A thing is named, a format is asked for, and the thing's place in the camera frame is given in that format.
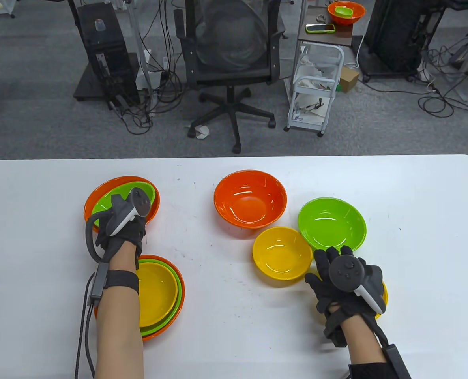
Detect person's left forearm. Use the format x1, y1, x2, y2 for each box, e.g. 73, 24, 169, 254
95, 242, 144, 379

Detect yellow plastic bowl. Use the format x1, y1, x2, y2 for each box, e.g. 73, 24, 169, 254
252, 227, 314, 281
308, 272, 389, 321
135, 262, 179, 328

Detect black equipment tower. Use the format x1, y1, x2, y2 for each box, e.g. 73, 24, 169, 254
67, 0, 142, 111

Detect grey hand controller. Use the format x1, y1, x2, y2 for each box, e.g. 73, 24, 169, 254
85, 188, 151, 264
328, 255, 387, 315

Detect black mesh office chair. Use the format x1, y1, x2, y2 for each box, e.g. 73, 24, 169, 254
173, 0, 287, 155

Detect black left wrist cables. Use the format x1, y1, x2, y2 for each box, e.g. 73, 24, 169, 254
74, 272, 97, 379

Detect brown small table top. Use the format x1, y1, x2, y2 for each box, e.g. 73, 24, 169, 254
297, 5, 355, 47

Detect person's right hand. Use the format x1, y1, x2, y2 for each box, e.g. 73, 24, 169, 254
305, 246, 388, 348

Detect person's left hand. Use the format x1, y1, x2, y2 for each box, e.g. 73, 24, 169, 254
95, 205, 147, 262

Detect grey right hand controller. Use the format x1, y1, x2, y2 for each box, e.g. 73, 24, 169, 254
328, 255, 387, 315

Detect black wrist strap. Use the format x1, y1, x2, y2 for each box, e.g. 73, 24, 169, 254
348, 361, 393, 379
107, 270, 140, 296

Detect person's right forearm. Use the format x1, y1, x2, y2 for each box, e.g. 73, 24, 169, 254
339, 311, 395, 379

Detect black right wrist strap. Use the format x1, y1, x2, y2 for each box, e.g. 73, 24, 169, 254
348, 361, 393, 379

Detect black floor cables bundle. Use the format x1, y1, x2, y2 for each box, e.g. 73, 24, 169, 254
115, 0, 188, 135
417, 47, 468, 119

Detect orange plastic bowl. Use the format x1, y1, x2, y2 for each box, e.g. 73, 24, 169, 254
327, 1, 366, 26
84, 176, 161, 234
213, 170, 288, 230
94, 255, 186, 342

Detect black left wrist strap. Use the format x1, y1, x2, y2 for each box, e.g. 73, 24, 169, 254
107, 270, 140, 296

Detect brown cardboard box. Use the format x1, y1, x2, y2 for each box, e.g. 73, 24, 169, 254
338, 66, 360, 94

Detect white rolling cart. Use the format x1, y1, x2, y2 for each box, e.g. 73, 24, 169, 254
283, 43, 345, 138

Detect grey left hand controller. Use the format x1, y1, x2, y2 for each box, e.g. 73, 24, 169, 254
85, 188, 151, 264

